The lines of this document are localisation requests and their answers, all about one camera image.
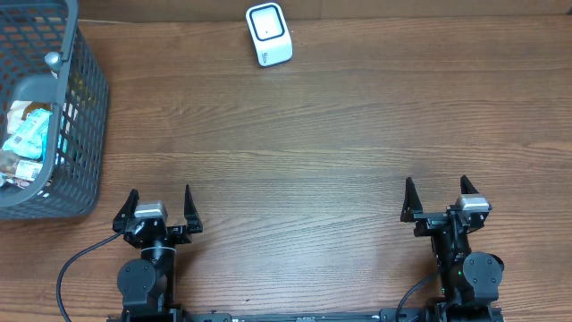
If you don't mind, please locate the teal snack packet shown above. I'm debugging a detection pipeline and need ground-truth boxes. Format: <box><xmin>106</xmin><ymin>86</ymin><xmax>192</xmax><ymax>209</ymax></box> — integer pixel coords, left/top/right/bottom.
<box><xmin>2</xmin><ymin>109</ymin><xmax>52</xmax><ymax>159</ymax></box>

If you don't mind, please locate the beige brown snack packet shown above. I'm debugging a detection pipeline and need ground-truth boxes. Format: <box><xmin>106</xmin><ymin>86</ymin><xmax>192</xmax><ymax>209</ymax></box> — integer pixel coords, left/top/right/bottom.
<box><xmin>6</xmin><ymin>100</ymin><xmax>52</xmax><ymax>135</ymax></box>

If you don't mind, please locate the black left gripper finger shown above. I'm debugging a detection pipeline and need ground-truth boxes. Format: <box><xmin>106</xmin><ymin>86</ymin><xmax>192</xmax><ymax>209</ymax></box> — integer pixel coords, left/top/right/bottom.
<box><xmin>183</xmin><ymin>184</ymin><xmax>203</xmax><ymax>233</ymax></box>
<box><xmin>112</xmin><ymin>189</ymin><xmax>139</xmax><ymax>232</ymax></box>

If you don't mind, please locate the silver capped amber bottle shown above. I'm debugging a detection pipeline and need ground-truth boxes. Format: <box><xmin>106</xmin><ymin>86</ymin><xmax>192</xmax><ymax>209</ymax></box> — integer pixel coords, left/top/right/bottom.
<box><xmin>44</xmin><ymin>52</ymin><xmax>63</xmax><ymax>73</ymax></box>

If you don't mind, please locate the grey plastic shopping basket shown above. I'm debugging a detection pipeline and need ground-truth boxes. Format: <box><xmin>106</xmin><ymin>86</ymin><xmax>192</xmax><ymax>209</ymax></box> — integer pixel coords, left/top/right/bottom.
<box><xmin>1</xmin><ymin>0</ymin><xmax>109</xmax><ymax>220</ymax></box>

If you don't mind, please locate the white barcode scanner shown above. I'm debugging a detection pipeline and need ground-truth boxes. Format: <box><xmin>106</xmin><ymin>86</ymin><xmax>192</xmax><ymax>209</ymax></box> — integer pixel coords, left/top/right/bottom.
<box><xmin>245</xmin><ymin>2</ymin><xmax>293</xmax><ymax>67</ymax></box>

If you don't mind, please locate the brown snack packet with label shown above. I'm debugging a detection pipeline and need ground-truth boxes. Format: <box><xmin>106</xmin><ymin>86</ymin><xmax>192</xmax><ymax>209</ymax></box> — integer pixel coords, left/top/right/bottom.
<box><xmin>1</xmin><ymin>150</ymin><xmax>43</xmax><ymax>189</ymax></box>

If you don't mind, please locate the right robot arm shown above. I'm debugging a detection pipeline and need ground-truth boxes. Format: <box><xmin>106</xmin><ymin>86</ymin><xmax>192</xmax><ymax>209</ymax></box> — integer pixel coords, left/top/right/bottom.
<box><xmin>394</xmin><ymin>175</ymin><xmax>505</xmax><ymax>321</ymax></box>

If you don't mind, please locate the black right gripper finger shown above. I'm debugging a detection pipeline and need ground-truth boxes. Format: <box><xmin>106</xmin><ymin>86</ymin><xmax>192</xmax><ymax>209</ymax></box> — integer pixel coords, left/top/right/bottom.
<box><xmin>400</xmin><ymin>177</ymin><xmax>424</xmax><ymax>223</ymax></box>
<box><xmin>460</xmin><ymin>175</ymin><xmax>479</xmax><ymax>194</ymax></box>

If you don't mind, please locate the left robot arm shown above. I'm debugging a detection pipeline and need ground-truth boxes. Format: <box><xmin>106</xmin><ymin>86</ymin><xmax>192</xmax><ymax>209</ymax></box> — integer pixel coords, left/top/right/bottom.
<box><xmin>113</xmin><ymin>187</ymin><xmax>203</xmax><ymax>321</ymax></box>

